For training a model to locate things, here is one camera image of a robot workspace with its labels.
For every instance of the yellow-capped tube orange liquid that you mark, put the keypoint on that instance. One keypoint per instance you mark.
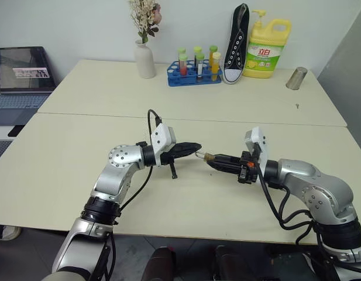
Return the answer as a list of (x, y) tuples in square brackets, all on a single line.
[(216, 65)]

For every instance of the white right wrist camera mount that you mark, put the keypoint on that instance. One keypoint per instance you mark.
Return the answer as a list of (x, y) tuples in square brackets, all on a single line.
[(260, 146)]

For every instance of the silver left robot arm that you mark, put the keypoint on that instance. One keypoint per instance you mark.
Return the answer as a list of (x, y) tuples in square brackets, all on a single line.
[(121, 156)]

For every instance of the small metal key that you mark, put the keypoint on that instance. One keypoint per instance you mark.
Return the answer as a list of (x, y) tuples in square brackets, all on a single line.
[(297, 106)]

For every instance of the green-capped tube clear liquid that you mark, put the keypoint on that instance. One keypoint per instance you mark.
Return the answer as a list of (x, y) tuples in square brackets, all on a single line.
[(197, 49)]

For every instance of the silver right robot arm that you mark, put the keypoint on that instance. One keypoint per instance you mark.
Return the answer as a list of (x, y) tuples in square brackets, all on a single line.
[(314, 181)]

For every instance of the brass padlock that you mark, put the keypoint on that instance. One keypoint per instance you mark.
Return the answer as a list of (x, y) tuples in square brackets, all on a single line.
[(208, 157)]

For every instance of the yellow detergent pump bottle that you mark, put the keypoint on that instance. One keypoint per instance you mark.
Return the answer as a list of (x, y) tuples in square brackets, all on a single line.
[(268, 44)]

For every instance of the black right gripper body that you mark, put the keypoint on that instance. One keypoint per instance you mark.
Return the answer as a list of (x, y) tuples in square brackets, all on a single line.
[(246, 172)]

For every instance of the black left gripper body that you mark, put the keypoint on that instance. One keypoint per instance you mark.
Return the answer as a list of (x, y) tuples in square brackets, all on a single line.
[(168, 159)]

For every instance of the green-capped tube orange liquid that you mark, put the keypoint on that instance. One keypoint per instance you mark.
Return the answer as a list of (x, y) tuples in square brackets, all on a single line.
[(213, 54)]

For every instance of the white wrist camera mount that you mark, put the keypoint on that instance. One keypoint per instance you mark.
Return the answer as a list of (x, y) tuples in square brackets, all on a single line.
[(260, 146), (163, 140)]

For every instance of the dried flower bouquet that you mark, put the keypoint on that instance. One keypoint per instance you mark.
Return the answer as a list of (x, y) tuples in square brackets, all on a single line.
[(145, 17)]

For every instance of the white shoe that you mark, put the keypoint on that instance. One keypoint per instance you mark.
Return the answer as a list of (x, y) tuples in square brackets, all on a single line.
[(6, 233)]

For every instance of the dark rounded shape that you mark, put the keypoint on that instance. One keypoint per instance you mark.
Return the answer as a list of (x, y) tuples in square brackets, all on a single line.
[(228, 265), (161, 265)]

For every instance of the steel metal cup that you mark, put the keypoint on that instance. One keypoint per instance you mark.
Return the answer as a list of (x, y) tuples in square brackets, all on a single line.
[(296, 78)]

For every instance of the grey open laptop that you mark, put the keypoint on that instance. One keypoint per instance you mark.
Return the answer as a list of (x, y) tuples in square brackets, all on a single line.
[(22, 85)]

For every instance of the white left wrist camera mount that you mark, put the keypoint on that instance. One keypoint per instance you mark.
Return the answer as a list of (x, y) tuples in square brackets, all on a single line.
[(163, 140)]

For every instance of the white ceramic vase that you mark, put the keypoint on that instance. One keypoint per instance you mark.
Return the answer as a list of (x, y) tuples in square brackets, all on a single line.
[(145, 61)]

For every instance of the blue test tube rack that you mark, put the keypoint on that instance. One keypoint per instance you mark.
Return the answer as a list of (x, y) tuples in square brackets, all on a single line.
[(192, 80)]

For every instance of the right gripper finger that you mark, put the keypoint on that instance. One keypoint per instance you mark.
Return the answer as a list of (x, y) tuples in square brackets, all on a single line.
[(227, 168), (227, 159)]

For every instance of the green-capped tube red liquid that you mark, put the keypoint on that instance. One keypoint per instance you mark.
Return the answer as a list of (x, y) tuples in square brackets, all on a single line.
[(183, 65), (182, 51)]

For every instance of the black canvas sneaker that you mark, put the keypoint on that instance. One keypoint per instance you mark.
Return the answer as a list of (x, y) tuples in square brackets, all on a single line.
[(235, 49)]

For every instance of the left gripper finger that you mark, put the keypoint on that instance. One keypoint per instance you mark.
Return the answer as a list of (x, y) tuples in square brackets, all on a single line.
[(183, 154), (187, 146)]

